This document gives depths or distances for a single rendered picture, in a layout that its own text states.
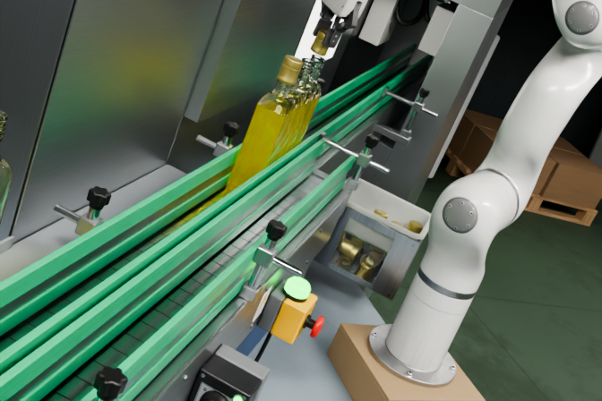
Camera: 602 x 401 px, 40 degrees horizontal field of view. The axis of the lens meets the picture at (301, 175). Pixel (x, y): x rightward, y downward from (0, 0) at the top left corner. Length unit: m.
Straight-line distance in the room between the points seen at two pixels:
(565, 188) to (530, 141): 4.42
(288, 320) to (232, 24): 0.52
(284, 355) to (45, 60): 0.87
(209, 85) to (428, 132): 1.21
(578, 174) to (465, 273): 4.36
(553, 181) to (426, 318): 4.24
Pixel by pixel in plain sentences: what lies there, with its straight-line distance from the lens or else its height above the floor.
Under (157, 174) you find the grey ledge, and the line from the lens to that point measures 1.52.
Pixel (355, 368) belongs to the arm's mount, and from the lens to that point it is 1.68.
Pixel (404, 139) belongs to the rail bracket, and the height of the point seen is 1.03.
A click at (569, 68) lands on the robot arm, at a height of 1.49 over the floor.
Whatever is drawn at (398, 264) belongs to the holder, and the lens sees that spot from 1.85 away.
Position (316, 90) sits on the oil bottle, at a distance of 1.63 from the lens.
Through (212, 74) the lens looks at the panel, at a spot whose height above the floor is 1.25.
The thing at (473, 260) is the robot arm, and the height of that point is 1.12.
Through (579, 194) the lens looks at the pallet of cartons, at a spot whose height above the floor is 0.21.
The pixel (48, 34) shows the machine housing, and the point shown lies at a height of 1.35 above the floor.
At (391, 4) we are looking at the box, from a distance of 2.69.
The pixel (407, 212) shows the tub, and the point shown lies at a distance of 1.98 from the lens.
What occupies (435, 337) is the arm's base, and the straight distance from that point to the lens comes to 1.64.
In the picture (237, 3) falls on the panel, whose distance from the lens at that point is 1.47.
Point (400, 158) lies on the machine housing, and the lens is 2.63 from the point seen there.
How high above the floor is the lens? 1.68
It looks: 21 degrees down
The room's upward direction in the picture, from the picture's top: 23 degrees clockwise
